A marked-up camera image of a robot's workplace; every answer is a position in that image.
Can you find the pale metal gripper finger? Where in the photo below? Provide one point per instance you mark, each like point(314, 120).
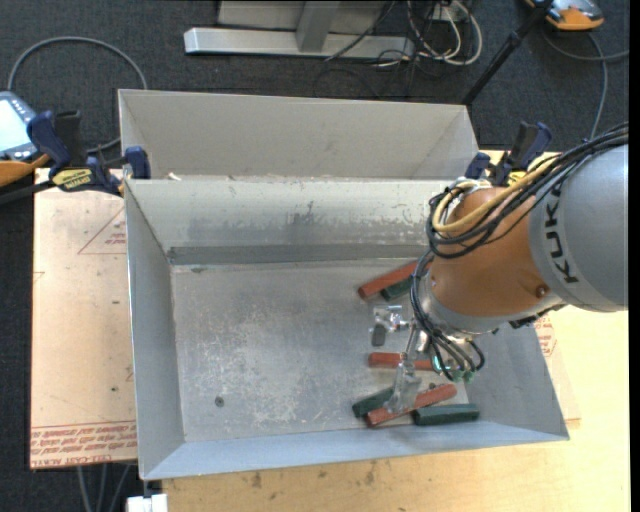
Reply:
point(407, 387)
point(390, 316)

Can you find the dark green flat block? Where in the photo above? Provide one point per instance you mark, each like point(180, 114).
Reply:
point(370, 402)
point(445, 415)
point(399, 290)

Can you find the red-brown flat block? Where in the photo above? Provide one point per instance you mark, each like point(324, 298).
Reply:
point(435, 396)
point(385, 360)
point(385, 284)

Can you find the grey metal bin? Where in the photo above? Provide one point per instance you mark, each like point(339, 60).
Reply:
point(280, 340)

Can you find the brown cardboard board red print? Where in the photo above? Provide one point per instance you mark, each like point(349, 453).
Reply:
point(80, 310)

